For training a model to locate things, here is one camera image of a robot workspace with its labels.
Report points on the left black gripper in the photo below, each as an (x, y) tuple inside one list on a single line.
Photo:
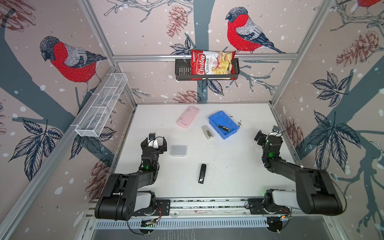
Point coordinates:
[(161, 148)]

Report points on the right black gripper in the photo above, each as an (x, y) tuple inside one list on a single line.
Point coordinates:
[(262, 138)]

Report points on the black yellow handled screwdriver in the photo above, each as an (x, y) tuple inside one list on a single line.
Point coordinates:
[(226, 129)]

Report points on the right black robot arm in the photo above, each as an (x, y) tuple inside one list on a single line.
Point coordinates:
[(315, 191)]

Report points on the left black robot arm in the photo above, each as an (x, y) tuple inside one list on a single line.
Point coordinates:
[(121, 197)]

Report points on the blue plastic bin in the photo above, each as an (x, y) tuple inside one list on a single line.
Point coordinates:
[(221, 118)]

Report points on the grey square tin box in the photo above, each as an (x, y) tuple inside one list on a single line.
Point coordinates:
[(178, 150)]

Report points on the small screws on table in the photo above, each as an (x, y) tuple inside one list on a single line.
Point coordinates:
[(236, 119)]

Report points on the pink phone case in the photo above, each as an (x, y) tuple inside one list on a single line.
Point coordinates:
[(187, 117)]

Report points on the grey small stapler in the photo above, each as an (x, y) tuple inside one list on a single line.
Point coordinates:
[(208, 134)]

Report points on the black stapler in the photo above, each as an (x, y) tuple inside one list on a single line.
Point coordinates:
[(202, 174)]

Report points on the red cassava chips bag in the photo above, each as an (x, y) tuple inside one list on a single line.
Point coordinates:
[(212, 63)]

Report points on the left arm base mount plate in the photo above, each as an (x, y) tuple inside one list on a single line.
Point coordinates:
[(162, 209)]

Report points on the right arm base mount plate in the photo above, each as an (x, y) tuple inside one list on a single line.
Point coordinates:
[(260, 206)]

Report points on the black wall basket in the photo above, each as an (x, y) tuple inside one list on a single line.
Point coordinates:
[(183, 72)]

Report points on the white wire mesh shelf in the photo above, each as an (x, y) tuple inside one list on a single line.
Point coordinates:
[(98, 114)]

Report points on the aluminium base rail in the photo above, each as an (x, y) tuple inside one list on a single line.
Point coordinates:
[(213, 207)]

